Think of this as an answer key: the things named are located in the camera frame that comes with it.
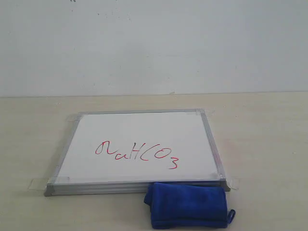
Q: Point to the white aluminium-framed whiteboard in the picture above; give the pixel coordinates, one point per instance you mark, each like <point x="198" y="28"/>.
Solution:
<point x="126" y="151"/>

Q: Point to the blue microfibre cloth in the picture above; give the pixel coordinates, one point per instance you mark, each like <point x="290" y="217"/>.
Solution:
<point x="174" y="205"/>

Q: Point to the clear tape front left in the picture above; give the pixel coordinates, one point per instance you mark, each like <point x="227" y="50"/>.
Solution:
<point x="43" y="183"/>

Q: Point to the clear tape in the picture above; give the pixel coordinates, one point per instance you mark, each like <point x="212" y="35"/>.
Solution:
<point x="229" y="181"/>
<point x="43" y="183"/>

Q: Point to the clear tape front right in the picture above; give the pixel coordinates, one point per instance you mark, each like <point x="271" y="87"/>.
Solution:
<point x="229" y="181"/>

